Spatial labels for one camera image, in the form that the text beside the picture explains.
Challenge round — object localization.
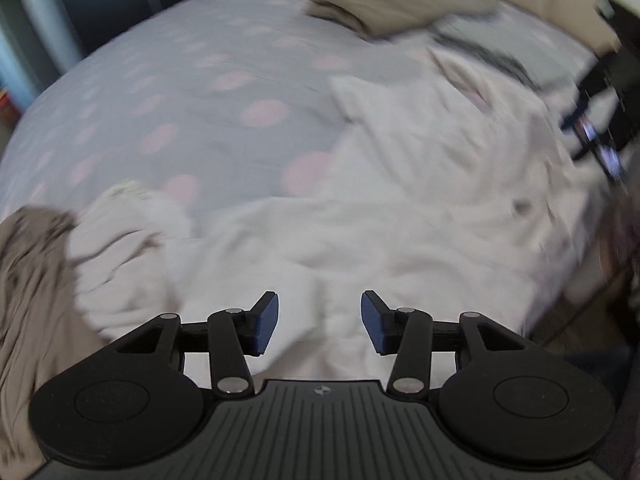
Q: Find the light grey dark-trimmed garment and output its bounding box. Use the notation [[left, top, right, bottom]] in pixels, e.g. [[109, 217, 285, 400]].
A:
[[432, 12, 588, 92]]

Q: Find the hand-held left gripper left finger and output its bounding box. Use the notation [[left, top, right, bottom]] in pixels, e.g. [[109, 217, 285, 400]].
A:
[[102, 290, 280, 400]]

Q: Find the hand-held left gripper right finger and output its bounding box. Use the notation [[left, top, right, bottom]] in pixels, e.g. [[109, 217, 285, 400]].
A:
[[360, 290, 537, 398]]

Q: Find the beige garment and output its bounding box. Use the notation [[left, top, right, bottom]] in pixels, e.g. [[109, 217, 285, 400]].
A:
[[0, 205, 101, 480]]

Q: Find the bed with pink-dotted sheet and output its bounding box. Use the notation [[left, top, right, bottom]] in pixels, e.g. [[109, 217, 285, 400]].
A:
[[0, 0, 626, 382]]

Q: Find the white post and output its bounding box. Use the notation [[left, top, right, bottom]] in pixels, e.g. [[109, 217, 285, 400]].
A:
[[7, 0, 85, 77]]

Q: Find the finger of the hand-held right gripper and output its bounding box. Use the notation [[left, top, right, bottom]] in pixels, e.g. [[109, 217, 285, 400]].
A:
[[561, 102, 601, 147], [572, 140, 628, 182]]

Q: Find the white garment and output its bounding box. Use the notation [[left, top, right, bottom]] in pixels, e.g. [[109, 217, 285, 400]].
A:
[[70, 45, 603, 382]]

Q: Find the khaki folded clothing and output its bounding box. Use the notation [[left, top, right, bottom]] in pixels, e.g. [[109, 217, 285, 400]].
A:
[[305, 0, 501, 41]]

